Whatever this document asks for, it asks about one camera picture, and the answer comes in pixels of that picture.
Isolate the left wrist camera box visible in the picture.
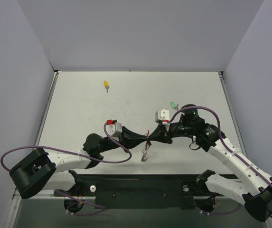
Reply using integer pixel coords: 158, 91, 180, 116
106, 120, 122, 138

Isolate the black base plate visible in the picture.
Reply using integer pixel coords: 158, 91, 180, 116
67, 174, 217, 211

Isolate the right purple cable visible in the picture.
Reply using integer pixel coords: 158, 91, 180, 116
166, 106, 272, 221

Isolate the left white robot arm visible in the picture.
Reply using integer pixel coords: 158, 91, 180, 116
9, 124, 148, 199

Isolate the aluminium frame rail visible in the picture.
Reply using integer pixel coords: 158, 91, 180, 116
12, 178, 268, 202

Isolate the yellow tag key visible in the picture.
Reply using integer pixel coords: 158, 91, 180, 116
103, 80, 110, 93

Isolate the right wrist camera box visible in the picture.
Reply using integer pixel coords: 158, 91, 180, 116
155, 109, 170, 126

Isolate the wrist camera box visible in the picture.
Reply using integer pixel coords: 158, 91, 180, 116
155, 109, 170, 126
106, 120, 122, 138

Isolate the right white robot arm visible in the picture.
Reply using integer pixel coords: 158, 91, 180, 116
149, 104, 272, 222

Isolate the green tag key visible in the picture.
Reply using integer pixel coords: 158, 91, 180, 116
170, 102, 179, 111

